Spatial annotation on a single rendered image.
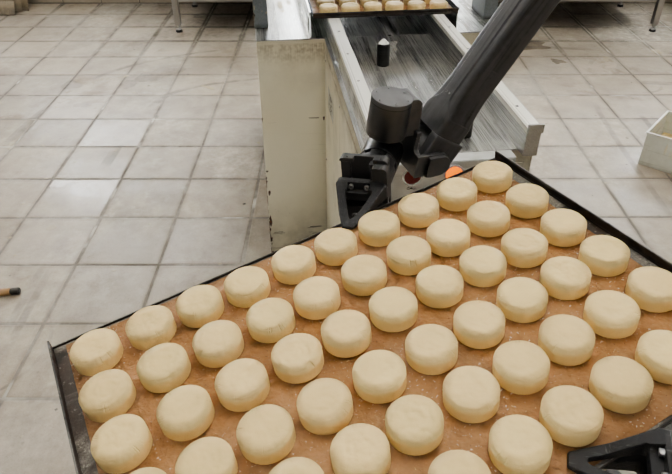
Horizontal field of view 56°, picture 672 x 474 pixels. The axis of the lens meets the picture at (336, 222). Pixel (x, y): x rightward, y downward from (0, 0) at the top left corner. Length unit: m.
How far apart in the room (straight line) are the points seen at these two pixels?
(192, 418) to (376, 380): 0.17
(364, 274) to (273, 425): 0.20
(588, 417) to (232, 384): 0.31
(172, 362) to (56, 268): 1.84
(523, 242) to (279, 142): 1.31
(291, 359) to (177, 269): 1.73
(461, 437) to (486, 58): 0.52
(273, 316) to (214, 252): 1.72
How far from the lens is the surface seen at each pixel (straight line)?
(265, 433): 0.57
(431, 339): 0.62
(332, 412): 0.57
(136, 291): 2.27
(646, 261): 0.76
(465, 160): 1.22
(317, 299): 0.67
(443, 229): 0.74
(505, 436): 0.56
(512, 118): 1.29
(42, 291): 2.38
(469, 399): 0.58
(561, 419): 0.58
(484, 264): 0.69
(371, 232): 0.74
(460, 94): 0.91
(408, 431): 0.56
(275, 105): 1.89
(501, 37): 0.90
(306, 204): 2.06
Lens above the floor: 1.42
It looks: 35 degrees down
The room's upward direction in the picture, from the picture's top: straight up
